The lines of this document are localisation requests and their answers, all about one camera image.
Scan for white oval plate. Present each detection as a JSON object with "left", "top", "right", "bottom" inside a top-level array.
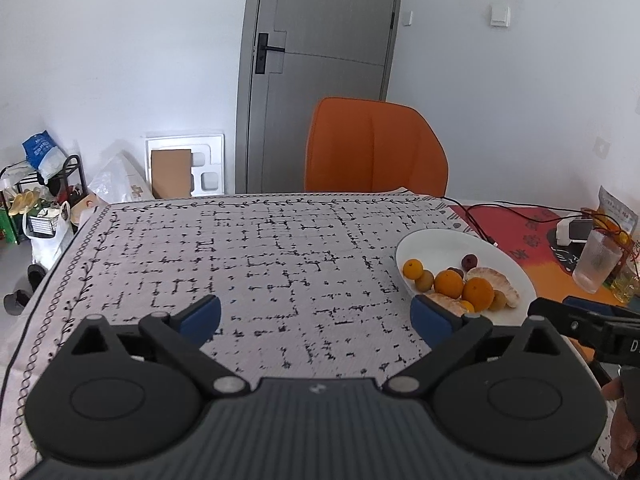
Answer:
[{"left": 396, "top": 229, "right": 537, "bottom": 318}]

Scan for ribbed drinking glass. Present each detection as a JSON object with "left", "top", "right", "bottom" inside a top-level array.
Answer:
[{"left": 572, "top": 230, "right": 623, "bottom": 295}]

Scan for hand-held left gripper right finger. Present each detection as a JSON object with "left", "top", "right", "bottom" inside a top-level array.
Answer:
[{"left": 382, "top": 294, "right": 573, "bottom": 396}]

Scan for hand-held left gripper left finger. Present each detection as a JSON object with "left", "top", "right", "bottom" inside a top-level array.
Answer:
[{"left": 59, "top": 294, "right": 251, "bottom": 396}]

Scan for short pomelo segment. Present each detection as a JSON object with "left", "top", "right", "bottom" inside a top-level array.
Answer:
[{"left": 425, "top": 292, "right": 468, "bottom": 317}]

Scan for black shoe rack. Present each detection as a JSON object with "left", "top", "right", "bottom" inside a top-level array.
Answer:
[{"left": 0, "top": 155, "right": 83, "bottom": 233}]

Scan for grey door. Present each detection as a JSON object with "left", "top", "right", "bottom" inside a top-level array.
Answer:
[{"left": 235, "top": 0, "right": 406, "bottom": 193}]

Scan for white patterned tablecloth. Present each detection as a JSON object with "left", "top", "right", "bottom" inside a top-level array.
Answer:
[{"left": 0, "top": 191, "right": 608, "bottom": 480}]

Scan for black printed mat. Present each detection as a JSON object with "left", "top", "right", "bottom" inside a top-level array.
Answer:
[{"left": 545, "top": 227, "right": 583, "bottom": 275}]

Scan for red printed mat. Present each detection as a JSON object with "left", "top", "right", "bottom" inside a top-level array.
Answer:
[{"left": 447, "top": 204, "right": 640, "bottom": 306}]

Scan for yellow slippers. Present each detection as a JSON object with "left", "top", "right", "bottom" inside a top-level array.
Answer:
[{"left": 10, "top": 190, "right": 43, "bottom": 216}]

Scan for green box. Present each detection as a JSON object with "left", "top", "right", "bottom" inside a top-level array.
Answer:
[{"left": 0, "top": 207, "right": 23, "bottom": 246}]

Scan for tan paper bag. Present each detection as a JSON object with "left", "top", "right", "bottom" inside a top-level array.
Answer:
[{"left": 70, "top": 192, "right": 108, "bottom": 226}]

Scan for clear plastic bag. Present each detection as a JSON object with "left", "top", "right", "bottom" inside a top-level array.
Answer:
[{"left": 87, "top": 152, "right": 153, "bottom": 206}]

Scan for black cable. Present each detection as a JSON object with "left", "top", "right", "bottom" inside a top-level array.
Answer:
[{"left": 442, "top": 195, "right": 608, "bottom": 247}]

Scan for long curved pomelo segment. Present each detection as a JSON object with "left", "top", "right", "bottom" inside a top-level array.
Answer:
[{"left": 466, "top": 267, "right": 521, "bottom": 308}]

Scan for large orange mandarin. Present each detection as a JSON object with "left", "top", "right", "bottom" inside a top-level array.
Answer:
[{"left": 462, "top": 277, "right": 496, "bottom": 313}]

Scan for brown cardboard sheet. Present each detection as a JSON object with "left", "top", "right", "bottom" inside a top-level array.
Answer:
[{"left": 151, "top": 149, "right": 192, "bottom": 199}]

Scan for blue and white bag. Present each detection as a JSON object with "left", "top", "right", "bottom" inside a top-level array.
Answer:
[{"left": 22, "top": 131, "right": 66, "bottom": 183}]

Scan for white tote bag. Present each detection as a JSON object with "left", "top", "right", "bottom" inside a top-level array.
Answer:
[{"left": 24, "top": 201, "right": 73, "bottom": 271}]

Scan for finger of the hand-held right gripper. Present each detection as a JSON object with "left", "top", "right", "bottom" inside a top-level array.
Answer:
[
  {"left": 529, "top": 298, "right": 608, "bottom": 356},
  {"left": 562, "top": 296, "right": 640, "bottom": 321}
]

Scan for white foam packaging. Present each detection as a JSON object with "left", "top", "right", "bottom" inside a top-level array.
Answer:
[{"left": 146, "top": 133, "right": 226, "bottom": 199}]

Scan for white charger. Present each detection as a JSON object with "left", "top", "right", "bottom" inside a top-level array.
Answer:
[{"left": 556, "top": 217, "right": 596, "bottom": 246}]

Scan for orange chair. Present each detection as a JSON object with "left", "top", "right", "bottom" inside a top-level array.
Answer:
[{"left": 304, "top": 97, "right": 449, "bottom": 197}]

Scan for black door handle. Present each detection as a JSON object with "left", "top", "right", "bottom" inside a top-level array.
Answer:
[{"left": 255, "top": 32, "right": 286, "bottom": 73}]

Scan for person's right hand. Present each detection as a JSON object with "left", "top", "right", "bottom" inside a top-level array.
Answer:
[{"left": 602, "top": 379, "right": 640, "bottom": 476}]

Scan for printed snack packet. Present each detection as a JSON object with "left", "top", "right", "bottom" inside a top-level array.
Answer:
[{"left": 597, "top": 186, "right": 640, "bottom": 251}]

